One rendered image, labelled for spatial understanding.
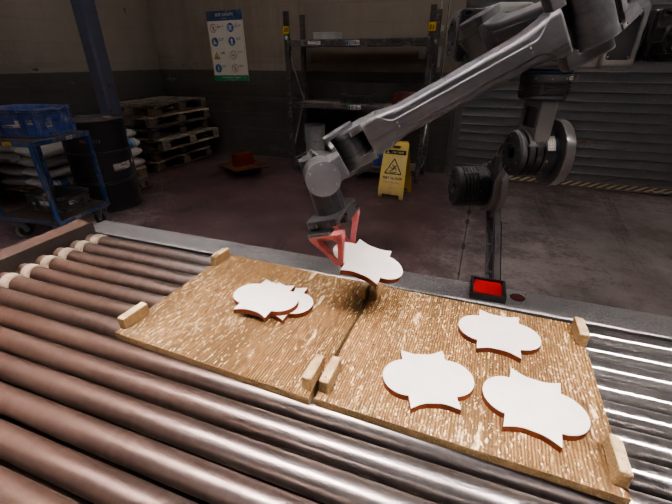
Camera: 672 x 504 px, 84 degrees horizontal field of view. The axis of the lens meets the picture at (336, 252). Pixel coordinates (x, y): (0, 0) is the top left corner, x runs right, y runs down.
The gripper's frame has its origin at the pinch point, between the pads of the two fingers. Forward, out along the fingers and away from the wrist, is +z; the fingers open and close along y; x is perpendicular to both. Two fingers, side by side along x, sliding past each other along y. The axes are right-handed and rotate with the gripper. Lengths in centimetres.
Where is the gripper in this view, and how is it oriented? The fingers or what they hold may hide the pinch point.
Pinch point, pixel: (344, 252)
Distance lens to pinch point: 74.0
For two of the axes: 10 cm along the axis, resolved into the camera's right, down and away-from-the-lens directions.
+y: -3.3, 4.8, -8.1
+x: 9.0, -1.1, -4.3
